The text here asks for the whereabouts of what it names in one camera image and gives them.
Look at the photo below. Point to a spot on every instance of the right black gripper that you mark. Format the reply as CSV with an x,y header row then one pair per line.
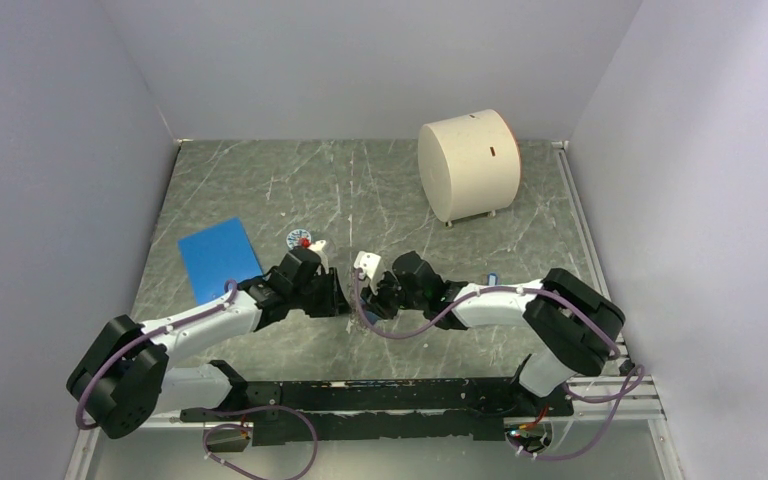
x,y
375,294

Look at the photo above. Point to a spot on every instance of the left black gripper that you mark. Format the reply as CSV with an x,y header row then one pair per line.
x,y
334,303

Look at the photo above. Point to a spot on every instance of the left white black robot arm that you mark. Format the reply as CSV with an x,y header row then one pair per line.
x,y
131,370

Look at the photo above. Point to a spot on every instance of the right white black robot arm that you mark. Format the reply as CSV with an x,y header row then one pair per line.
x,y
577,326

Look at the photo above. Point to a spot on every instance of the blue flat board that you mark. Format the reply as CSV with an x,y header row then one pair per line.
x,y
216,254

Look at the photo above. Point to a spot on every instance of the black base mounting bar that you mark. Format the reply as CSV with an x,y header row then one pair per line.
x,y
481,408

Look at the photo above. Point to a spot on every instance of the cream cylindrical container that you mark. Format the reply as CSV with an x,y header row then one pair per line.
x,y
469,165

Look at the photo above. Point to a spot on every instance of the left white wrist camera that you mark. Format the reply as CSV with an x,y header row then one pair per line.
x,y
323,248

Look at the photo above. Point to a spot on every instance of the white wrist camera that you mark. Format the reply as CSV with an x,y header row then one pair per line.
x,y
323,248
368,267

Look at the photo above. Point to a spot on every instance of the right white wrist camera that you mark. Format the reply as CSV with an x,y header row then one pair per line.
x,y
368,267

